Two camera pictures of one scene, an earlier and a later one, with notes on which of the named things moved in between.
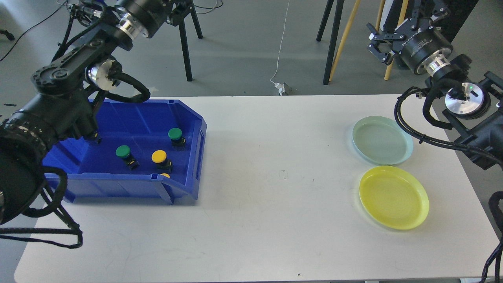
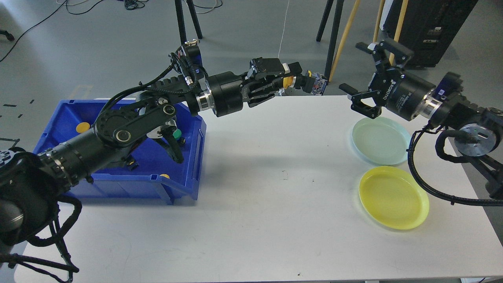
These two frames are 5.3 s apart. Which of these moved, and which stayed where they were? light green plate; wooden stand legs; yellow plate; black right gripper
Moved: black right gripper
Stayed: yellow plate; light green plate; wooden stand legs
